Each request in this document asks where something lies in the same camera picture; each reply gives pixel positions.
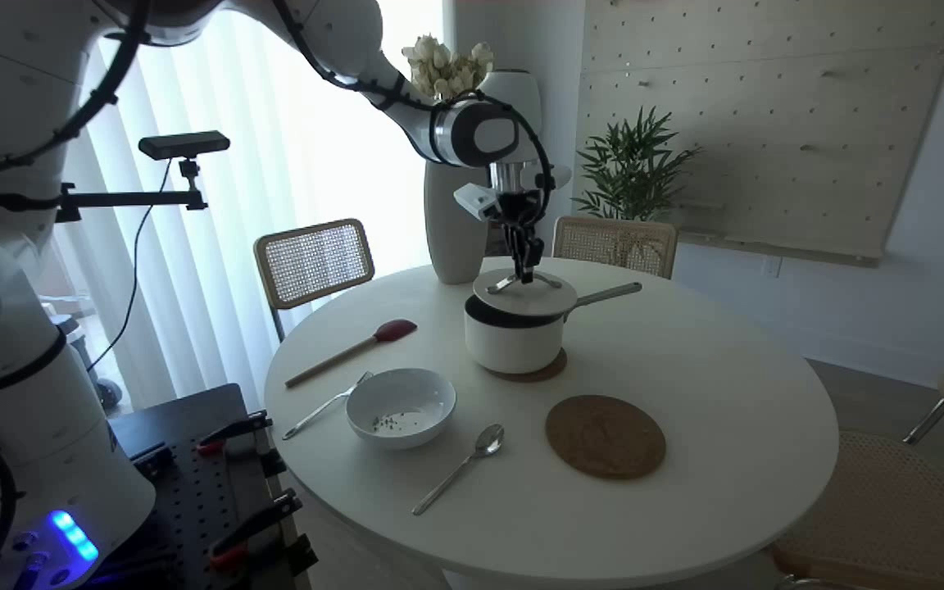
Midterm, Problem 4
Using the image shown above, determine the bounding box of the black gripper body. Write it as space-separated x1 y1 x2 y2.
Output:
493 190 547 257

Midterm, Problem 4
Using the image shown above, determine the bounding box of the white pot with handle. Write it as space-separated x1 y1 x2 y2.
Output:
464 282 638 376

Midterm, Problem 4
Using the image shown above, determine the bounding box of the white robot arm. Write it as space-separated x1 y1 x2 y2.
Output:
97 0 555 282

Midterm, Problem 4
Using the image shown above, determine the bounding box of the green potted plant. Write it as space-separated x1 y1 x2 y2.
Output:
578 108 690 221

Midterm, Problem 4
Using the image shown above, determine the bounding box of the silver spoon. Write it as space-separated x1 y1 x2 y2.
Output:
416 424 505 513

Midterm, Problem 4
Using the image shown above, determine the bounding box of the white pot lid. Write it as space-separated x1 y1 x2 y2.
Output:
472 268 578 317

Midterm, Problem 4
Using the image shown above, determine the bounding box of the white ribbed vase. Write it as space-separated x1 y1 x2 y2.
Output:
421 165 487 285

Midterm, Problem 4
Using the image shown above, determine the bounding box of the wooden spoon red head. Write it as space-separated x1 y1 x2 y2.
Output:
285 317 416 391

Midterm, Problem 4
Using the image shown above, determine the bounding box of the white flowers bouquet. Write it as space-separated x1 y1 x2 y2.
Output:
403 36 490 105

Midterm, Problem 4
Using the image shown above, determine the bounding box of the white bowl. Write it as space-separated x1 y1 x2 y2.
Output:
348 368 460 453

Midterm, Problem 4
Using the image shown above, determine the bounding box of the round cork trivet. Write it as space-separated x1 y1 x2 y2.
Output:
543 393 669 480
512 347 565 383

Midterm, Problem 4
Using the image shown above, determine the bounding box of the pegboard wall panel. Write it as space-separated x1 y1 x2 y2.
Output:
580 0 944 266

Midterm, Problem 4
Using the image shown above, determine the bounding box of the silver fork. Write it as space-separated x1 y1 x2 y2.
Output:
283 370 371 442

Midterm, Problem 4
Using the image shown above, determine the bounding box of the beige woven chair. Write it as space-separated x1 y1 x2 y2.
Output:
550 215 678 280

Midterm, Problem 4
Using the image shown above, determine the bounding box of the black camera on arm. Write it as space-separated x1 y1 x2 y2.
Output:
49 130 229 224

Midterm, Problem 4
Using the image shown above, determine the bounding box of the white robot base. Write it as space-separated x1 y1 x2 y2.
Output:
0 0 158 590

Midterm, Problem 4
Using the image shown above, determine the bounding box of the cane back chair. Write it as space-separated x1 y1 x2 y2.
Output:
251 215 375 336

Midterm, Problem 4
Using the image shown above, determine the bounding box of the black perforated mounting board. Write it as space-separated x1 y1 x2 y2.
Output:
79 383 315 590

